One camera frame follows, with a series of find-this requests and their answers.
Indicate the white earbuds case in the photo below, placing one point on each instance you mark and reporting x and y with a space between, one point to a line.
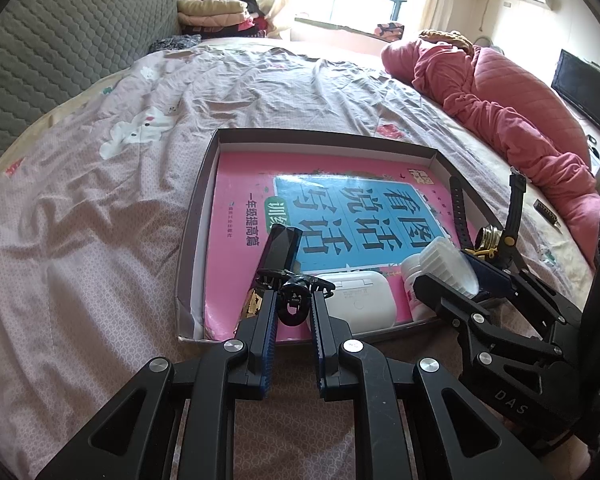
365 300

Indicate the white round container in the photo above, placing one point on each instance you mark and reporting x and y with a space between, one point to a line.
447 262

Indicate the white pill bottle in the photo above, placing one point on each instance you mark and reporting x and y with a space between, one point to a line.
411 280

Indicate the red floral pouch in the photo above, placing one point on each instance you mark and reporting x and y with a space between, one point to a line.
390 32

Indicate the dark floral cloth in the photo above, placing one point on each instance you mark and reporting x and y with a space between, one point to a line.
175 43

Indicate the pile of folded clothes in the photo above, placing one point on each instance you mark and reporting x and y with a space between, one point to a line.
215 12

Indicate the black and gold lipstick box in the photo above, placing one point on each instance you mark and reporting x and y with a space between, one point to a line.
280 245

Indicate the grey cardboard box tray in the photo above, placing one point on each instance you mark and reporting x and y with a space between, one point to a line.
196 240

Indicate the brown knitted cloth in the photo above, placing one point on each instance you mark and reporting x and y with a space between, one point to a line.
445 39

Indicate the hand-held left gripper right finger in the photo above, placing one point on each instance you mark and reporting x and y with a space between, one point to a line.
320 340

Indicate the black and yellow wristwatch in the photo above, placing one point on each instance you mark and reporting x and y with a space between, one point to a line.
461 210

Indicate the pink and blue book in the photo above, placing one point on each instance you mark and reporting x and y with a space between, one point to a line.
240 200

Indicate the black hair clip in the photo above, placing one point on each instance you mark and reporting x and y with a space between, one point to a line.
295 300

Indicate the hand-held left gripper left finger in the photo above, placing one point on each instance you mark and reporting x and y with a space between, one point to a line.
269 340

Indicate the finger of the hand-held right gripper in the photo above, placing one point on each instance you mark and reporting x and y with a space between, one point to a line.
445 300
490 272

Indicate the black television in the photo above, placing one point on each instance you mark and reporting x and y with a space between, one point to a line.
587 90

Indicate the grey quilted headboard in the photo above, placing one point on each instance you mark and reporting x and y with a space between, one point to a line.
55 50

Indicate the pink quilt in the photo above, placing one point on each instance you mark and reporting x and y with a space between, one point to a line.
510 105

